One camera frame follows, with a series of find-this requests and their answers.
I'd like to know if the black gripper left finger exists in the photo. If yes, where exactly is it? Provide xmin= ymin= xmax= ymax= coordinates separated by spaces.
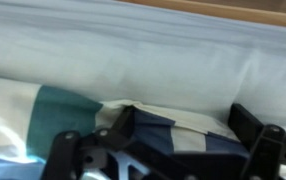
xmin=41 ymin=105 xmax=137 ymax=180

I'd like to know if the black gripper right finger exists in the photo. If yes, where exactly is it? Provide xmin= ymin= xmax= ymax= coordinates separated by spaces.
xmin=228 ymin=102 xmax=286 ymax=180

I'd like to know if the blue white striped bedspread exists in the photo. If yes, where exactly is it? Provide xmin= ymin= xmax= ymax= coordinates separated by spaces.
xmin=0 ymin=77 xmax=251 ymax=180

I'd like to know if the mattress with light blue sheet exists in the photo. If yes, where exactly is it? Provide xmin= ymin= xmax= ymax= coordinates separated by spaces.
xmin=0 ymin=0 xmax=286 ymax=134

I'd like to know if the light wooden bed frame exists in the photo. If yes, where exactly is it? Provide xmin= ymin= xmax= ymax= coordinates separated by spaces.
xmin=116 ymin=0 xmax=286 ymax=30

